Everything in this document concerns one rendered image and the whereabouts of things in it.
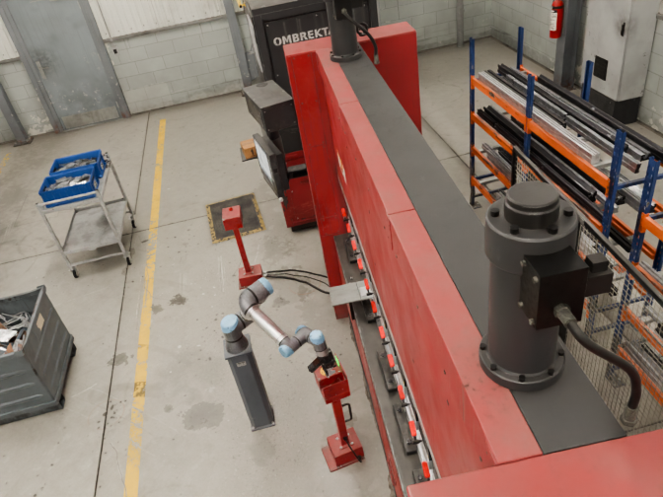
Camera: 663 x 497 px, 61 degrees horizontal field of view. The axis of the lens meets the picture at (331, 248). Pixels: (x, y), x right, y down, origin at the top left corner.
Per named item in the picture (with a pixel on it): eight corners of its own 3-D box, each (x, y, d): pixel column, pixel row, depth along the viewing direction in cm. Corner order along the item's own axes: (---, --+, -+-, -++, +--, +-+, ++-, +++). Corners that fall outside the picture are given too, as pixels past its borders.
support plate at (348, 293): (329, 289, 374) (328, 287, 373) (367, 280, 375) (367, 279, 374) (332, 307, 359) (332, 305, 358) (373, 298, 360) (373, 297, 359)
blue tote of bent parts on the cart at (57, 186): (52, 191, 589) (44, 177, 579) (101, 180, 593) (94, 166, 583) (45, 209, 560) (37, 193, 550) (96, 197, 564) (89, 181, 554)
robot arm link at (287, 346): (229, 296, 324) (288, 353, 307) (244, 285, 330) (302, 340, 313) (229, 307, 333) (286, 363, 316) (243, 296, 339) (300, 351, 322)
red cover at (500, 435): (318, 71, 368) (315, 49, 360) (333, 68, 368) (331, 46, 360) (494, 501, 124) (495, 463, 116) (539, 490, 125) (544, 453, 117)
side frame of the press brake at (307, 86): (331, 301, 513) (282, 44, 379) (423, 282, 516) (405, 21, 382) (335, 319, 493) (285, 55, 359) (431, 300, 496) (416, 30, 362)
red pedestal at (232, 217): (238, 277, 563) (216, 206, 515) (262, 271, 564) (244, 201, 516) (239, 289, 547) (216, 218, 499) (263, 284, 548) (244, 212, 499)
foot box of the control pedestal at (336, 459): (321, 449, 392) (318, 438, 385) (354, 435, 396) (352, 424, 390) (331, 472, 376) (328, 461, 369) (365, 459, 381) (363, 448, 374)
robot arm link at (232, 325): (220, 336, 369) (215, 321, 361) (236, 324, 376) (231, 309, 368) (232, 344, 362) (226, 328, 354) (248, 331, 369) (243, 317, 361)
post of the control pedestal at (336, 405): (339, 440, 381) (327, 387, 350) (346, 436, 382) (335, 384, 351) (342, 446, 377) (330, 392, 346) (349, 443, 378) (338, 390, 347)
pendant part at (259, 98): (264, 184, 478) (241, 87, 428) (292, 176, 484) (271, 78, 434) (283, 211, 438) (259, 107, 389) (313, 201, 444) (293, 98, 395)
